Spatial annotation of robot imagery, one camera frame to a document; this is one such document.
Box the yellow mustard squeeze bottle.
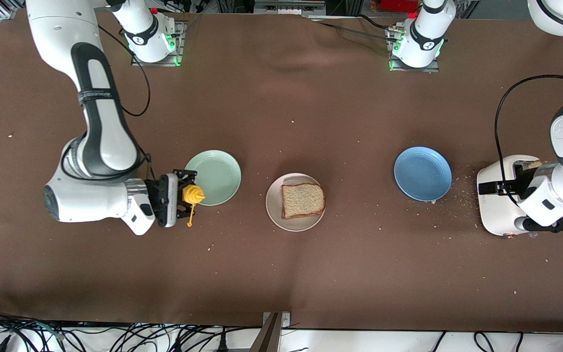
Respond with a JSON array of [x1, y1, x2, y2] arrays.
[[182, 184, 206, 228]]

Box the pale green plate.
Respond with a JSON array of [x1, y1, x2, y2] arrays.
[[184, 150, 242, 206]]

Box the blue plate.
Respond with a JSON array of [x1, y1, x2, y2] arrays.
[[393, 146, 453, 202]]

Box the beige plate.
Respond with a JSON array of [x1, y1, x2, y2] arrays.
[[265, 173, 326, 232]]

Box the white toaster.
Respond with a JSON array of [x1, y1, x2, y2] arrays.
[[476, 154, 556, 239]]

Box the brown tablecloth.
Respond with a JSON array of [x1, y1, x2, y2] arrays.
[[0, 9, 563, 334]]

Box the grey metal device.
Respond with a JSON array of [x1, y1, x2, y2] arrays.
[[254, 0, 327, 16]]

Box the red box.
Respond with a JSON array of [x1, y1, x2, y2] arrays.
[[372, 0, 421, 13]]

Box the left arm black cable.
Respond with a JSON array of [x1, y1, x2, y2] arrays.
[[495, 74, 563, 206]]

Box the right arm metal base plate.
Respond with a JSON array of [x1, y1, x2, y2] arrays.
[[131, 20, 185, 67]]

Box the tangle of black floor cables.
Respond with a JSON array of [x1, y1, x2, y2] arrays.
[[0, 307, 262, 352]]

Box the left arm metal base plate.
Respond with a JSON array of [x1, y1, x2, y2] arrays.
[[388, 23, 441, 74]]

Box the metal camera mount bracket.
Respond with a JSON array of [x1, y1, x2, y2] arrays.
[[250, 311, 292, 352]]

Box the black base power cables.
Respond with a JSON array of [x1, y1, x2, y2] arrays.
[[311, 14, 397, 44]]

